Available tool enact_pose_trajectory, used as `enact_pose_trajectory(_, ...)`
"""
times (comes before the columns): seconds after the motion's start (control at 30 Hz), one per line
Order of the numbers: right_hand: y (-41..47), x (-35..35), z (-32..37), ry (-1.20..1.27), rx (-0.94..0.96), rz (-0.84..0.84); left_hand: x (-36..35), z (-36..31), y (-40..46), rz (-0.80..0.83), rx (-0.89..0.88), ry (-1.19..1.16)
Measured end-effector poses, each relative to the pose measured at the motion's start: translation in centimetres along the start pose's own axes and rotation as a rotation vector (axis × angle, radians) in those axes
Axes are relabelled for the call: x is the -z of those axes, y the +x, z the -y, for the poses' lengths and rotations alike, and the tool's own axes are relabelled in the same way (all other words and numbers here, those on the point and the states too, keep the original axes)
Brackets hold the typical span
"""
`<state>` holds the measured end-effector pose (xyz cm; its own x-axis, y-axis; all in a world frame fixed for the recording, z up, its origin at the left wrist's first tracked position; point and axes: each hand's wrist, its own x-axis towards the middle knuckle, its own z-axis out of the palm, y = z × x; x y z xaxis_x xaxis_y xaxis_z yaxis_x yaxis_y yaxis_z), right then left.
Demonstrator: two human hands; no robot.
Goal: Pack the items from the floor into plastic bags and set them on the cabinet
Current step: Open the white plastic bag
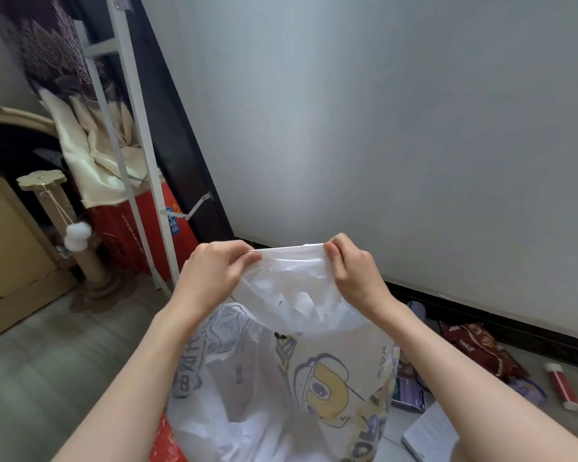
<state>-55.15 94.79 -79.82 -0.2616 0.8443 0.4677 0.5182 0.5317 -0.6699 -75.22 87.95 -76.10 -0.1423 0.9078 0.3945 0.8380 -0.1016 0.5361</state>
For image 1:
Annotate person's left hand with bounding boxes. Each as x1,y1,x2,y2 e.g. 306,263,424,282
171,240,263,323

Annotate person's right hand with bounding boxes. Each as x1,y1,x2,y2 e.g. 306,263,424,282
323,233,398,325

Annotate white printed plastic bag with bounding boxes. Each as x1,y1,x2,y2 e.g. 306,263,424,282
166,243,401,462

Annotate red snack bag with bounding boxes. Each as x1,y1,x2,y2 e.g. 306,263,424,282
438,321,530,381

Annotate red plastic bag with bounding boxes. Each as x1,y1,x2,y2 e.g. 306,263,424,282
146,412,189,462

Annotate beige wooden cabinet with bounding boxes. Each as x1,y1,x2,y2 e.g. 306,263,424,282
0,108,78,346

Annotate small red bottle white cap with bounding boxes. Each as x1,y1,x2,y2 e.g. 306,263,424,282
544,363,578,412

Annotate person's left forearm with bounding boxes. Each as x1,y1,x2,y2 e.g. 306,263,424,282
51,302,213,462

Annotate person's right forearm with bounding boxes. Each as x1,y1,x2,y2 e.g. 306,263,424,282
373,302,578,462

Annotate red cardboard box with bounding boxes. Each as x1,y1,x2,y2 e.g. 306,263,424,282
86,180,199,284

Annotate black leaning board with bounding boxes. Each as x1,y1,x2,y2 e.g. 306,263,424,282
60,0,236,244

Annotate white metal folding stand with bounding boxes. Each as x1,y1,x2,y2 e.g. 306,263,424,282
74,0,214,296

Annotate cardboard cat scratching post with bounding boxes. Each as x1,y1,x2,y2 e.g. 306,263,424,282
17,169,124,304

